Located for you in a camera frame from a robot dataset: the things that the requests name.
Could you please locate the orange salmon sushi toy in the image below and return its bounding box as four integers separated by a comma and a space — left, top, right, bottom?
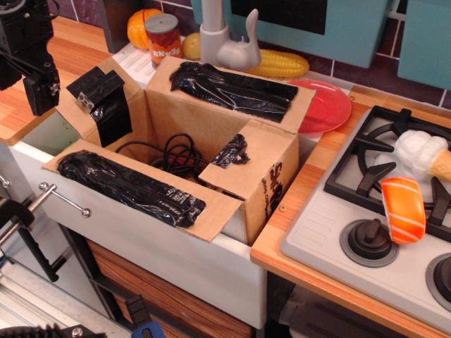
381, 177, 426, 245

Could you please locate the orange toy pumpkin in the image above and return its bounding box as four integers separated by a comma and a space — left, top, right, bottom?
127, 8, 163, 50

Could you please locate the black burner grate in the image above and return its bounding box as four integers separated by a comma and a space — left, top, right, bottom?
323, 106, 450, 242

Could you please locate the grey toy stove top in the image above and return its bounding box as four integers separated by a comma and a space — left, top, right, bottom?
281, 106, 450, 332

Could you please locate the brown cardboard box black tape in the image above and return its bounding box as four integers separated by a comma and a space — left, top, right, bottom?
45, 57, 316, 245

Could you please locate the blue black clamp handle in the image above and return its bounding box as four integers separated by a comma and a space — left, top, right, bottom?
125, 295, 166, 338

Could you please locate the yellow toy corn cob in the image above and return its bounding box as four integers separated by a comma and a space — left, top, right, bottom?
247, 49, 310, 78

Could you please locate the white toy sink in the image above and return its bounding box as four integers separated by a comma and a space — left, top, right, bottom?
8, 42, 325, 330

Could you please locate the yellow toy lemon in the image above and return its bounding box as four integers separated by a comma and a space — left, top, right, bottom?
182, 32, 201, 60

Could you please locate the metal clamp with black handle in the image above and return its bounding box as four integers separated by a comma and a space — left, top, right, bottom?
1, 182, 92, 282

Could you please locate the grey toy faucet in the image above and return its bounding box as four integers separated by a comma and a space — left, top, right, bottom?
199, 0, 261, 72

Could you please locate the teal cabinet right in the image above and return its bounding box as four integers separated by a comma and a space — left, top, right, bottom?
397, 0, 450, 90

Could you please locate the black stove knob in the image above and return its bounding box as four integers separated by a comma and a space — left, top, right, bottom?
340, 218, 400, 268
426, 253, 450, 312

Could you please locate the red beans can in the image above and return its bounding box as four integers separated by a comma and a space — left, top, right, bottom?
144, 13, 183, 69

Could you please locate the black cable bundle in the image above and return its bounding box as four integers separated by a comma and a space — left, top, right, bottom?
116, 133, 212, 184

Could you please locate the teal cabinet with dark window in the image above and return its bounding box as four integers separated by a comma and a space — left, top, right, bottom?
190, 0, 393, 70

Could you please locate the red plastic plate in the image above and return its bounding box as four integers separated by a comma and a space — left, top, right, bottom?
289, 80, 352, 134

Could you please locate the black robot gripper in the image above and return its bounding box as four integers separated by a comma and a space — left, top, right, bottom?
1, 1, 60, 116

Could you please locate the toy ice cream cone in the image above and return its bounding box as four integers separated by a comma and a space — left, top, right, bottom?
374, 130, 450, 201

